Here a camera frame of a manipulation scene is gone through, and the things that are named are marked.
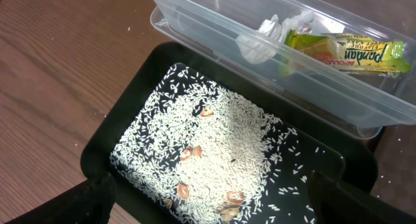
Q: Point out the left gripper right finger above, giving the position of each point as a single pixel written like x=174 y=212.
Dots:
x=334 y=201

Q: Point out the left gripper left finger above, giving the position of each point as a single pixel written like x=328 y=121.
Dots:
x=89 y=202

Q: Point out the green snack wrapper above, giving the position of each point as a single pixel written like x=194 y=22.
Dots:
x=352 y=53

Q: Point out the white tissue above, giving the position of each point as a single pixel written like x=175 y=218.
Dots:
x=260 y=47

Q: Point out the nut shell bottom edge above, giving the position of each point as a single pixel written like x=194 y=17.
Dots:
x=168 y=203

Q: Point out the brown serving tray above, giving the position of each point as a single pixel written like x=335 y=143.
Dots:
x=395 y=154

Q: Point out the nut shell lower left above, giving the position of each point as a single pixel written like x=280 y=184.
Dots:
x=183 y=191

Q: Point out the brown nut shell piece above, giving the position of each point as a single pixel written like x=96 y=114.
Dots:
x=231 y=207

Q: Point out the nut shell middle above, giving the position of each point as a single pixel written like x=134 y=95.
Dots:
x=189 y=152

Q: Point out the spilled rice pile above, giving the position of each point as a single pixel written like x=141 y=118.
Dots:
x=244 y=149

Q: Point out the black plastic tray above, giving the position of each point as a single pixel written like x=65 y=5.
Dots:
x=323 y=148

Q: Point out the nut shell top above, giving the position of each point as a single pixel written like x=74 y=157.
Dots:
x=206 y=113

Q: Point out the clear plastic bin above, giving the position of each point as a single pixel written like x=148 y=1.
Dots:
x=359 y=105

